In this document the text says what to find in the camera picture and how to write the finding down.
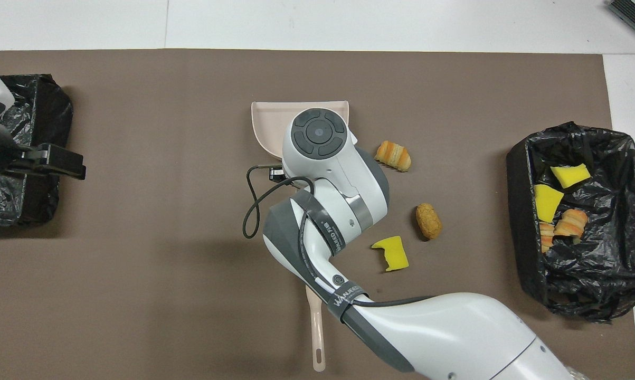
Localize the beige brush with black bristles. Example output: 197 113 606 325
306 285 327 373

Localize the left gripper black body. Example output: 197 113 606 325
0 124 33 181

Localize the beige plastic dustpan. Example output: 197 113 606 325
251 100 349 159

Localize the brown table mat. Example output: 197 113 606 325
0 49 635 380

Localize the black bag lined bin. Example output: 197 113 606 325
506 121 635 324
0 74 74 227

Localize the brown toy bread roll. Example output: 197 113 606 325
415 203 443 240

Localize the orange striped toy croissant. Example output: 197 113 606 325
374 140 412 173
554 209 589 239

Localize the yellow sponge piece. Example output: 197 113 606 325
551 163 591 189
534 184 565 223
371 235 410 272

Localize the toy pastry with pale underside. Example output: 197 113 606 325
539 222 556 254

